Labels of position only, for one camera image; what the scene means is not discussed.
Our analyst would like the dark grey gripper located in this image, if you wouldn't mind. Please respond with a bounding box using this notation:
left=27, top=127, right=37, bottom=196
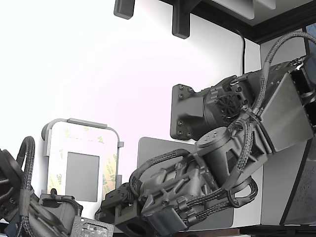
left=95, top=165, right=220, bottom=235

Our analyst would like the grey patterned plate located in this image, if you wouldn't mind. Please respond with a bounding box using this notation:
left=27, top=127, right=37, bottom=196
left=71, top=215, right=116, bottom=237

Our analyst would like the dark grey servo assembly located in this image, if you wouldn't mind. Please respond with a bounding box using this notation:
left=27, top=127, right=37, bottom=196
left=0, top=148, right=83, bottom=237

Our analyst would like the white panel with screen window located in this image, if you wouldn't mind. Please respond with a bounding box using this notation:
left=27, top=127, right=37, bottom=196
left=48, top=123, right=119, bottom=203

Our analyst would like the dark grey flat tray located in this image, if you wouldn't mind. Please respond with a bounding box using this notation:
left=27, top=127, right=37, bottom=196
left=137, top=137, right=235, bottom=229

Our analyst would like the grey printed fixture with legs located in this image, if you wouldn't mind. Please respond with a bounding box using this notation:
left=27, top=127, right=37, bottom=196
left=40, top=118, right=125, bottom=202

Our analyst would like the white control box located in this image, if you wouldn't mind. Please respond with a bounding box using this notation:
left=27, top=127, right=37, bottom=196
left=190, top=13, right=309, bottom=227

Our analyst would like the light grey panel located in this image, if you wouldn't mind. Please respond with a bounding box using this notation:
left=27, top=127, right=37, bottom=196
left=211, top=0, right=255, bottom=21

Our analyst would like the black wrist camera block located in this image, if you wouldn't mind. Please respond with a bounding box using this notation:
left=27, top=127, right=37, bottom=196
left=115, top=197, right=151, bottom=234

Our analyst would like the black braided cable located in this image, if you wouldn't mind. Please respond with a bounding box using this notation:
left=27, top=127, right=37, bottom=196
left=251, top=31, right=316, bottom=114
left=226, top=118, right=257, bottom=188
left=129, top=149, right=193, bottom=198
left=177, top=179, right=259, bottom=220
left=16, top=135, right=38, bottom=230

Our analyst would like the dark grey hook bracket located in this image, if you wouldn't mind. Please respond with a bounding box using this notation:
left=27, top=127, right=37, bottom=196
left=172, top=0, right=191, bottom=40

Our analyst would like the thin black wire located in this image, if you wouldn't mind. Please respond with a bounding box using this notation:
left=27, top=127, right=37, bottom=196
left=233, top=28, right=247, bottom=75

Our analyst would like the black frame bar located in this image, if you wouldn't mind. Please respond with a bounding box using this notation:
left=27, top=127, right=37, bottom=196
left=158, top=0, right=316, bottom=45

